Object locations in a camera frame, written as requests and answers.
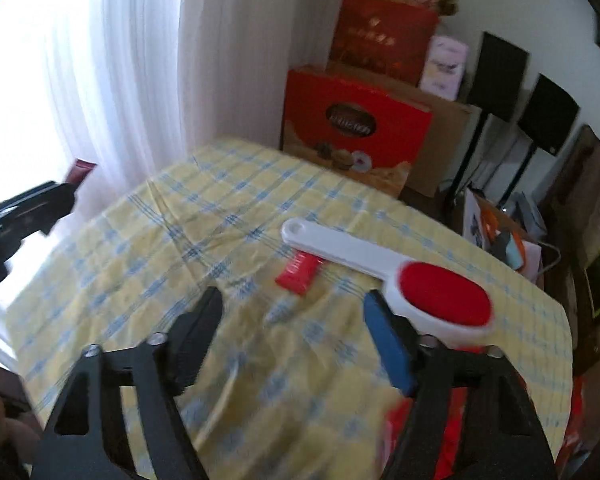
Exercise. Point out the dark red small packet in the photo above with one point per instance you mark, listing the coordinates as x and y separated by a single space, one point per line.
82 170

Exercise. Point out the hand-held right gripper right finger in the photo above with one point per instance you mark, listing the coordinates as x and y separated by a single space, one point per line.
387 345

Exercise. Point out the orange cloth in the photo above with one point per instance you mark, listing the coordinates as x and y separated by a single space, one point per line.
490 225

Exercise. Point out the small pink carton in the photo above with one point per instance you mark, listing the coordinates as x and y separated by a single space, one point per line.
445 67

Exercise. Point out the bright red small packet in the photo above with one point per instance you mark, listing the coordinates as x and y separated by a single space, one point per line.
300 272

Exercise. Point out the white red lint brush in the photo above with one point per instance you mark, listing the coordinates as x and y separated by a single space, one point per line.
340 247

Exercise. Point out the red box with oval print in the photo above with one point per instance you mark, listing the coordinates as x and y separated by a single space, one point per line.
320 110

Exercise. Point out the black speaker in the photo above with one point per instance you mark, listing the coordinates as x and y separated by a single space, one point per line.
497 75
547 112

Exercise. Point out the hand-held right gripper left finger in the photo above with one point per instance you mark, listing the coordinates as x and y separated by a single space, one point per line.
200 330

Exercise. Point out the tall red gift bag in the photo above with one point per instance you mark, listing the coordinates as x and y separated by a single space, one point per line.
380 35

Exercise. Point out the large brown carton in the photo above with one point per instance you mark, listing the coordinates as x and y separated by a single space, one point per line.
450 135

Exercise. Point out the white curtain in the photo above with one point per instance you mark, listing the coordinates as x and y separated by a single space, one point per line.
105 60

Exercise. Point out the open carton of clutter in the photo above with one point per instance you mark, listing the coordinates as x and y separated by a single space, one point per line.
500 215

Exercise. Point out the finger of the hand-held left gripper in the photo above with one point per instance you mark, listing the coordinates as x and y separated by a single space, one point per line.
40 205

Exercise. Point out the yellow plaid tablecloth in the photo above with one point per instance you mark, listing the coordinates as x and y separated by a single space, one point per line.
205 210

